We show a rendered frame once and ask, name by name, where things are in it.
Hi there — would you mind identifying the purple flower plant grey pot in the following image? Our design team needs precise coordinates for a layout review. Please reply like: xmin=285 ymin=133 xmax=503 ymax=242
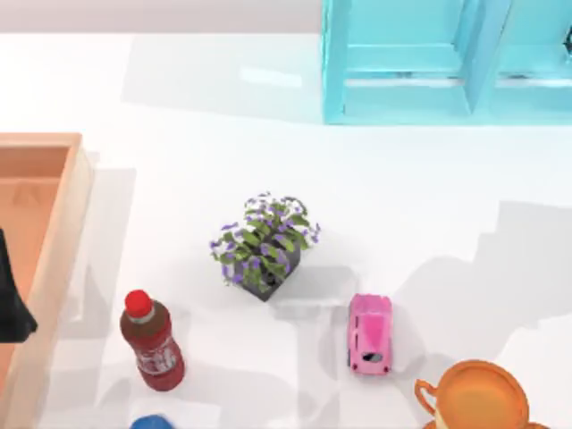
xmin=208 ymin=190 xmax=322 ymax=303

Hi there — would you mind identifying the pink toy car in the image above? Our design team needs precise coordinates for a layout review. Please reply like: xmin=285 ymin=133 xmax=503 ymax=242
xmin=347 ymin=292 xmax=394 ymax=376

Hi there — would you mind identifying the red cap cola bottle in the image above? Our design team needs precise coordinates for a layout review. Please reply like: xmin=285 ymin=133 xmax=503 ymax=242
xmin=119 ymin=289 xmax=186 ymax=392

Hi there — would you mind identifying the light blue rack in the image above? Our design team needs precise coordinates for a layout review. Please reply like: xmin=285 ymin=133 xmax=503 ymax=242
xmin=320 ymin=0 xmax=572 ymax=126

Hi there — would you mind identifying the salmon-coloured shallow box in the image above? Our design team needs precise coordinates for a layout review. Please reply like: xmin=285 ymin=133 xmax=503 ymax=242
xmin=0 ymin=132 xmax=96 ymax=429

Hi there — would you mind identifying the blue object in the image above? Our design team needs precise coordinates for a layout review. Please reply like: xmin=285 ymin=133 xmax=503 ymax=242
xmin=130 ymin=414 xmax=174 ymax=429

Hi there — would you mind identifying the orange cup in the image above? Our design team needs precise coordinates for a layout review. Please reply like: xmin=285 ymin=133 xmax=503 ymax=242
xmin=414 ymin=359 xmax=551 ymax=429

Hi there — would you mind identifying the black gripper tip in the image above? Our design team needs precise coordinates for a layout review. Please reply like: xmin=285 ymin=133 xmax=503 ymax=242
xmin=0 ymin=228 xmax=38 ymax=345

